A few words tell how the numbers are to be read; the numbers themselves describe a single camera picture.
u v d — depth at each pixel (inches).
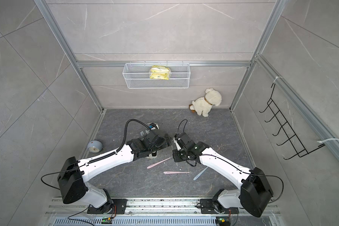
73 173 18.4
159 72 34.5
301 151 22.8
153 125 28.2
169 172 33.6
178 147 25.9
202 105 43.1
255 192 15.7
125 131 23.3
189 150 23.7
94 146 34.7
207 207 28.7
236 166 17.9
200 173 33.7
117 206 28.9
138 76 39.6
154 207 29.4
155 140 23.5
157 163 34.9
